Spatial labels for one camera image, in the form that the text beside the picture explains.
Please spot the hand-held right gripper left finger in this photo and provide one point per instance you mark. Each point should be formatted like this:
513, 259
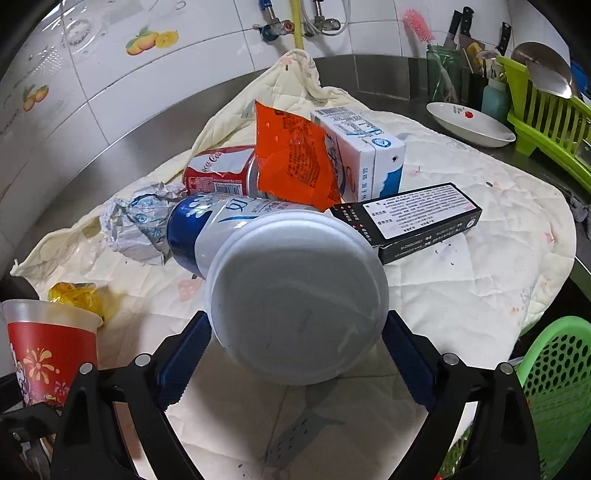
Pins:
178, 369

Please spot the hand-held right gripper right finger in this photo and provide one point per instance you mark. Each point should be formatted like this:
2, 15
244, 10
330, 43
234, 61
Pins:
406, 364

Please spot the blue and white plastic bottle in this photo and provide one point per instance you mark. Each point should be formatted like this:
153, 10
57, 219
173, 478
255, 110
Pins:
295, 300

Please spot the green plastic basket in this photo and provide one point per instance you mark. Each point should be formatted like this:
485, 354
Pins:
563, 392

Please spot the cream quilted cloth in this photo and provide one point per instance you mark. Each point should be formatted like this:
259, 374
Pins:
461, 286

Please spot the yellow plastic wrapper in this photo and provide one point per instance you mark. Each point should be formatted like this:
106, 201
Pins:
74, 293

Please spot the red paper cup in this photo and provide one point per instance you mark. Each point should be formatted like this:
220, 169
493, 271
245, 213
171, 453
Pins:
46, 350

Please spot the long black cardboard box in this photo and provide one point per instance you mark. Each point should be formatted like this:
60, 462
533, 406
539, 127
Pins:
415, 217

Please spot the crumpled silver wrapper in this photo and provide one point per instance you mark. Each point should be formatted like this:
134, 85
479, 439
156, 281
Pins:
134, 221

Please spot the red soda can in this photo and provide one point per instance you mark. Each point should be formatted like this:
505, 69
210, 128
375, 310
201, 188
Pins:
212, 173

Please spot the white and blue milk carton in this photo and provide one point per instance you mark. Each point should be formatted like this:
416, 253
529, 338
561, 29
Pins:
369, 161

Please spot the orange snack packet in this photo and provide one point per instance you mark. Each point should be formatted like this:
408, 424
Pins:
291, 157

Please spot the white shallow plate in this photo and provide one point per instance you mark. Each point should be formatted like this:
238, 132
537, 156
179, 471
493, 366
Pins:
461, 122

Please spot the teal plastic bottle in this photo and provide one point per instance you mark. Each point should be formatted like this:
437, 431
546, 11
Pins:
495, 101

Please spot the green plastic dish rack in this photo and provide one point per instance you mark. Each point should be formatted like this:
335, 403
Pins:
545, 120

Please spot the steel water valve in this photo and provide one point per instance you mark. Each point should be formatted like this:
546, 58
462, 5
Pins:
323, 18

